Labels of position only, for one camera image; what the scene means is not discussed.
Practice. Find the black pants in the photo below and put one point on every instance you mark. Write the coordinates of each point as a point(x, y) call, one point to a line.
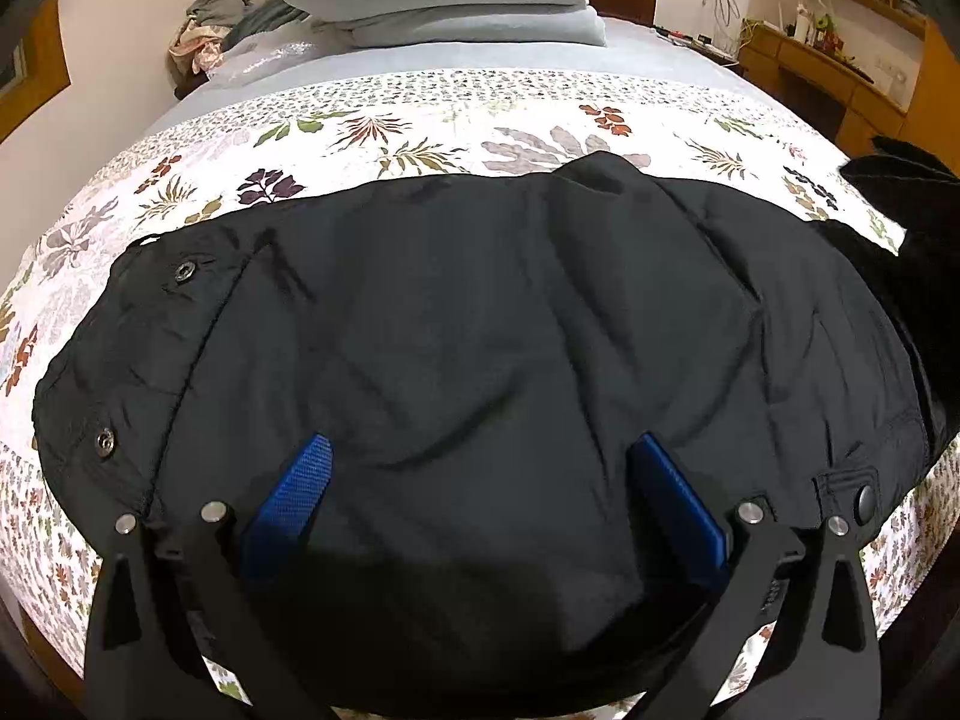
point(487, 352)

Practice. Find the light blue bedsheet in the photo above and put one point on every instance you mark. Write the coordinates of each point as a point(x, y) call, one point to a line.
point(450, 52)

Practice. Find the white bottle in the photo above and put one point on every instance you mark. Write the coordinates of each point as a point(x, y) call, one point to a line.
point(804, 22)

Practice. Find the bed with floral cover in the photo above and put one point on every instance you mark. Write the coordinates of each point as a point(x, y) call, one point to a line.
point(420, 135)

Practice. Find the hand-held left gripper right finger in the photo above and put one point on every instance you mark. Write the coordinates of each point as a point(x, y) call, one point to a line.
point(679, 510)

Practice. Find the dark wooden nightstand with items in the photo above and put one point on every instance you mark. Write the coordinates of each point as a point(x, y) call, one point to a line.
point(697, 45)

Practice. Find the clear plastic bag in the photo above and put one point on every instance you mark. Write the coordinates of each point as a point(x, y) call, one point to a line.
point(262, 58)

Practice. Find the wooden desk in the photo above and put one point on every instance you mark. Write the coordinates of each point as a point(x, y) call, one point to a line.
point(832, 82)

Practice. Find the wood-framed side window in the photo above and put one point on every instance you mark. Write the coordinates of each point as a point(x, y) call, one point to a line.
point(45, 67)

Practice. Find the dark grey cloth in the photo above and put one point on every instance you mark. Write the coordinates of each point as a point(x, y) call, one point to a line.
point(266, 19)

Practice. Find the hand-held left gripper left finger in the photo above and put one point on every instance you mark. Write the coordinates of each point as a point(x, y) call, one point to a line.
point(289, 510)

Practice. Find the pile of clothes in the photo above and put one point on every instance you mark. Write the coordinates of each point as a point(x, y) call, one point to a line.
point(202, 30)

